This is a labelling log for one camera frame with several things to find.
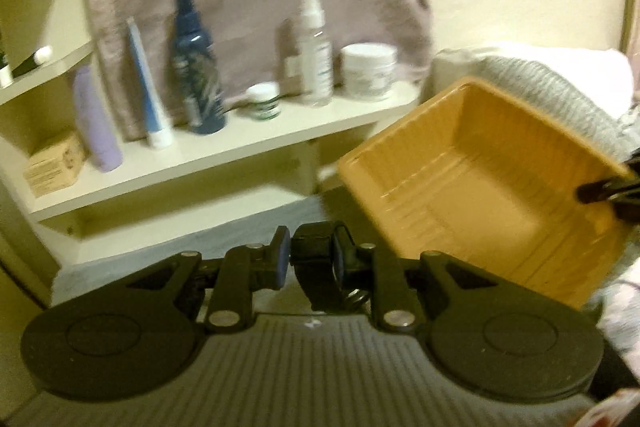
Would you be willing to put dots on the clear spray bottle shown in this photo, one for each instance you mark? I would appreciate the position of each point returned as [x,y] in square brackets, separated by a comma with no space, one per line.
[316,57]

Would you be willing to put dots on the white folded cloth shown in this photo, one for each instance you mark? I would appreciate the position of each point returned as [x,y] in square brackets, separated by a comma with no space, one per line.
[600,67]

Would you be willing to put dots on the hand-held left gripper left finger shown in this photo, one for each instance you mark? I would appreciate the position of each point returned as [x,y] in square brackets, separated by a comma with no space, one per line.
[281,253]

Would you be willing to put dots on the grey knitted cloth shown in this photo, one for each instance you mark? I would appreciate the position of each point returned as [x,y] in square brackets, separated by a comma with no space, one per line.
[555,97]

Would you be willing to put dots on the black tube with white cap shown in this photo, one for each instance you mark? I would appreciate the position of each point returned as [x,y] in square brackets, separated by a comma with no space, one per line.
[32,62]

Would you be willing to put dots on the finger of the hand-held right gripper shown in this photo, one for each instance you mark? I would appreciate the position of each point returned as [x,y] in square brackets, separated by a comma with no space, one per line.
[600,191]

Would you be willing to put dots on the red and white packet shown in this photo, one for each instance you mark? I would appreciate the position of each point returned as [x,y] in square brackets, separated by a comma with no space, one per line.
[620,409]

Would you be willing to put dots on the white cream jar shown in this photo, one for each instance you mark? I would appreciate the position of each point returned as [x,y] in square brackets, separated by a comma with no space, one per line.
[369,72]

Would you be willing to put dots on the blue and white tube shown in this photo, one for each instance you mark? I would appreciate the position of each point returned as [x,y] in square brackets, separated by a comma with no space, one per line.
[147,92]

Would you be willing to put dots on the small white-capped bottle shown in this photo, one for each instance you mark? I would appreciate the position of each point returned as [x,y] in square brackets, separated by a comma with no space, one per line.
[5,76]

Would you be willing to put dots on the brown cardboard box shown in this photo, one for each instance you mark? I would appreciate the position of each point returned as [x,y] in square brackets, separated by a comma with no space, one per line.
[55,164]

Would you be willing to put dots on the lilac plastic bottle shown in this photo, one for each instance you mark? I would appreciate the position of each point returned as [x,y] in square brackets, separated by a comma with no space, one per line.
[95,122]

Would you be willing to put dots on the small green-label jar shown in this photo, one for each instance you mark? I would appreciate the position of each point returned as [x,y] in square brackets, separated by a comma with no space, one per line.
[263,103]

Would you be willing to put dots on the dark blue bottle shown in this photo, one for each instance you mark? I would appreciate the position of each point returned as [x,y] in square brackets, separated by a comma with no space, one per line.
[197,77]

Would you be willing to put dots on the white shelf unit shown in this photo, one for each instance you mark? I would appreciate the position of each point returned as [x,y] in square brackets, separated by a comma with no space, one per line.
[250,142]

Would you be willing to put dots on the orange plastic tray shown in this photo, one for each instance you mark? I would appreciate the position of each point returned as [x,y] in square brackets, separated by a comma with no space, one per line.
[475,187]

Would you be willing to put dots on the black wristwatch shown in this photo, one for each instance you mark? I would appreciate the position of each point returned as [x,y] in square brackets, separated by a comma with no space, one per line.
[310,257]

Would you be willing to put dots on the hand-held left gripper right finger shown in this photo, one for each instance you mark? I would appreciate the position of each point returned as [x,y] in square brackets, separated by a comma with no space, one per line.
[338,259]

